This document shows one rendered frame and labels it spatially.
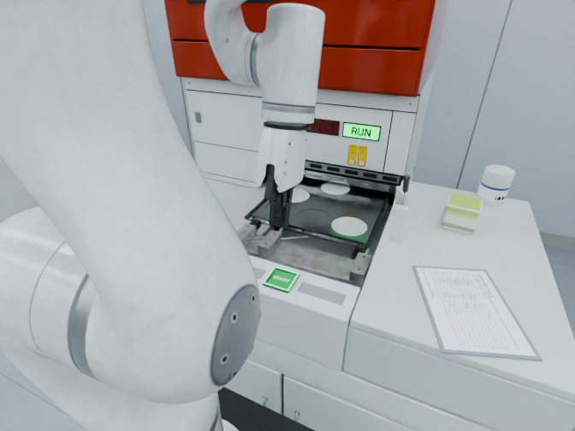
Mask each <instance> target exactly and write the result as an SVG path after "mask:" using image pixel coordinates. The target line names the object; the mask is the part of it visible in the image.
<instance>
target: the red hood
mask: <svg viewBox="0 0 575 431"><path fill-rule="evenodd" d="M205 3H206V0H164V5H165V10H166V15H167V21H168V27H169V36H170V42H171V48H172V53H173V58H174V64H175V74H176V76H177V77H186V78H196V79H207V80H226V81H231V80H229V79H228V78H227V77H226V76H225V74H224V73H223V71H222V70H221V68H220V66H219V64H218V62H217V59H216V57H215V55H214V52H213V50H212V48H211V46H210V42H209V39H208V37H207V34H206V31H205ZM278 3H300V4H305V5H310V6H312V7H315V8H318V9H321V10H322V11H323V12H324V14H325V22H324V30H323V46H322V54H321V62H320V69H319V77H318V85H317V89H324V90H335V91H344V92H364V93H374V94H384V95H394V96H404V97H417V96H418V94H419V92H420V91H421V89H422V87H423V85H424V83H425V81H426V80H427V78H428V77H429V75H430V72H431V71H432V69H433V67H434V66H435V64H436V59H437V56H438V51H439V47H440V43H441V39H442V31H443V27H444V23H445V19H446V14H447V10H448V3H449V0H246V1H245V2H243V3H242V4H241V11H242V15H243V19H244V22H245V24H246V27H247V28H248V29H249V30H250V31H251V32H264V31H265V28H266V19H267V10H268V8H269V7H270V6H272V5H275V4H278Z"/></svg>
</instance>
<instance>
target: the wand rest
mask: <svg viewBox="0 0 575 431"><path fill-rule="evenodd" d="M414 193H415V190H414V188H413V189H411V190H410V191H408V192H405V196H404V192H403V191H402V190H401V188H400V187H399V186H397V187H396V193H395V207H394V214H393V219H392V224H391V228H390V233H389V237H388V238H389V239H392V240H396V241H399V242H401V241H402V237H403V233H404V229H405V225H406V218H407V214H408V211H409V209H410V208H411V207H412V202H413V198H414ZM403 199H404V202H403Z"/></svg>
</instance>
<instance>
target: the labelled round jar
mask: <svg viewBox="0 0 575 431"><path fill-rule="evenodd" d="M514 175H515V171H514V170H513V169H511V168H509V167H506V166H502V165H489V166H487V167H486V168H485V170H484V173H483V178H482V180H481V183H480V186H479V188H478V191H477V195H476V198H482V199H483V204H486V205H489V206H501V205H503V204H504V202H505V199H506V197H507V194H508V191H509V189H510V186H511V184H512V180H513V177H514Z"/></svg>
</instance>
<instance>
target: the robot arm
mask: <svg viewBox="0 0 575 431"><path fill-rule="evenodd" d="M245 1H246V0H206V3H205V31H206V34H207V37H208V39H209V42H210V46H211V48H212V50H213V52H214V55H215V57H216V59H217V62H218V64H219V66H220V68H221V70H222V71H223V73H224V74H225V76H226V77H227V78H228V79H229V80H231V81H232V82H234V83H236V84H239V85H243V86H259V87H262V91H263V95H262V111H261V118H262V119H264V120H268V121H265V122H264V128H263V131H262V136H261V139H260V145H259V150H258V164H257V173H256V187H257V188H263V187H265V186H266V187H265V193H264V199H268V200H269V201H270V219H269V224H270V225H272V226H276V227H282V228H285V227H286V226H287V225H288V224H289V215H290V206H291V204H290V203H291V202H292V197H293V189H294V188H295V187H296V185H297V184H299V183H300V182H301V181H302V179H303V175H304V170H305V150H306V131H308V130H311V127H310V126H308V125H307V124H311V123H314V117H315V115H316V113H315V108H316V100H317V85H318V77H319V69H320V62H321V54H322V46H323V30H324V22H325V14H324V12H323V11H322V10H321V9H318V8H315V7H312V6H310V5H305V4H300V3H278V4H275V5H272V6H270V7H269V8H268V10H267V19H266V28H265V31H264V32H251V31H250V30H249V29H248V28H247V27H246V24H245V22H244V19H243V15H242V11H241V4H242V3H243V2H245ZM0 159H1V160H2V161H3V163H4V164H5V165H6V166H7V168H8V169H9V170H10V172H11V173H12V174H13V175H14V177H15V178H16V179H17V180H18V181H19V182H20V183H21V185H22V186H23V187H24V188H25V190H26V191H27V192H28V193H29V195H30V196H31V197H32V198H33V200H34V201H35V202H36V203H37V205H38V206H39V207H36V208H32V209H29V210H24V211H22V212H20V213H18V214H16V215H13V216H11V217H10V218H8V219H7V220H5V221H3V222H1V223H0V352H1V353H2V354H3V355H4V356H5V357H6V358H7V359H8V360H9V361H10V362H11V364H12V365H14V366H15V367H16V368H17V369H18V370H19V371H20V372H21V373H22V374H23V375H24V376H25V377H26V378H27V379H28V380H29V381H30V382H31V383H32V384H33V385H34V386H35V387H36V388H37V389H38V390H39V391H40V392H41V393H42V394H43V395H44V396H45V397H47V398H48V399H49V400H50V401H51V402H52V403H53V404H55V405H56V406H57V407H58V408H59V409H61V410H62V411H63V412H64V413H65V414H67V415H68V416H69V417H70V418H71V419H73V420H74V421H75V422H76V423H77V424H79V425H80V426H81V427H82V428H83V429H84V430H85V431H239V430H238V429H237V428H236V427H235V426H233V425H232V424H230V423H229V422H227V421H225V420H223V419H222V415H221V409H220V404H219V398H218V392H217V391H219V390H221V389H222V388H223V387H225V386H226V385H227V384H228V383H229V382H230V381H231V380H232V379H233V378H234V377H235V376H236V374H237V373H238V372H239V370H240V368H241V367H242V366H243V364H244V363H245V361H246V359H247V357H248V355H251V353H252V349H253V347H254V345H253V344H254V340H255V338H256V334H257V331H258V324H259V321H260V319H261V311H260V298H259V289H258V281H257V277H256V274H255V271H254V268H253V266H252V262H251V260H250V257H249V256H248V254H247V252H246V249H245V247H244V246H243V244H242V242H241V240H240V237H239V235H238V234H237V233H236V231H235V229H234V226H233V224H232V223H231V221H230V220H229V218H228V216H227V214H226V213H225V211H224V209H223V207H222V206H221V204H220V203H219V201H218V199H217V198H216V196H215V194H214V192H213V191H212V190H211V188H210V186H209V184H208V183H207V181H206V180H205V178H204V176H203V175H202V173H201V172H200V170H199V168H198V166H197V165H196V163H195V161H194V160H193V158H192V156H191V155H190V153H189V151H188V150H187V148H186V146H185V143H184V141H183V139H182V137H181V135H180V132H179V130H178V128H177V126H176V124H175V121H174V118H173V116H172V114H171V112H170V110H169V106H168V104H167V101H166V99H165V96H164V94H163V89H162V87H161V84H160V80H159V78H158V74H157V69H156V66H155V62H154V58H153V55H152V51H151V44H150V40H149V35H148V30H147V25H146V20H145V11H144V6H143V0H0Z"/></svg>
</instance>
